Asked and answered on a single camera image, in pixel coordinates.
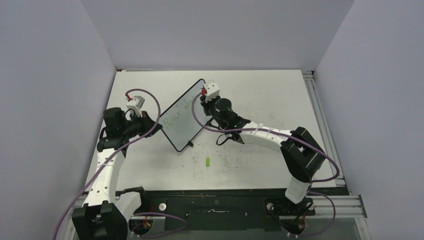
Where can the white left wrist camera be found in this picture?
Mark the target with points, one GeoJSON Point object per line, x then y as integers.
{"type": "Point", "coordinates": [135, 104]}

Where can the aluminium front frame rail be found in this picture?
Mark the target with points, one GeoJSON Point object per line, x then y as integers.
{"type": "Point", "coordinates": [346, 206]}

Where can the aluminium rail right side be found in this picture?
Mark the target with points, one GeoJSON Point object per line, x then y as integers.
{"type": "Point", "coordinates": [329, 145]}

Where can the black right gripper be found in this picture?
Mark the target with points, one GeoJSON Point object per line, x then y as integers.
{"type": "Point", "coordinates": [205, 104]}

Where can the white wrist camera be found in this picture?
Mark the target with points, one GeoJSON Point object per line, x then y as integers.
{"type": "Point", "coordinates": [135, 104]}
{"type": "Point", "coordinates": [210, 91]}

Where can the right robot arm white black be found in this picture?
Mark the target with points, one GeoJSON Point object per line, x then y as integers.
{"type": "Point", "coordinates": [301, 153]}

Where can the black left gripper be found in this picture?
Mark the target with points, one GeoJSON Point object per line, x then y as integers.
{"type": "Point", "coordinates": [146, 122]}

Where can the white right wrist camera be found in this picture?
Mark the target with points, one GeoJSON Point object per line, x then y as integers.
{"type": "Point", "coordinates": [210, 91]}

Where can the black framed small whiteboard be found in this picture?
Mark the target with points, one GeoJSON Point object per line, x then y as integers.
{"type": "Point", "coordinates": [177, 121]}

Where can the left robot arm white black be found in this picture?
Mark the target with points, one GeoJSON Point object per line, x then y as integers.
{"type": "Point", "coordinates": [102, 216]}

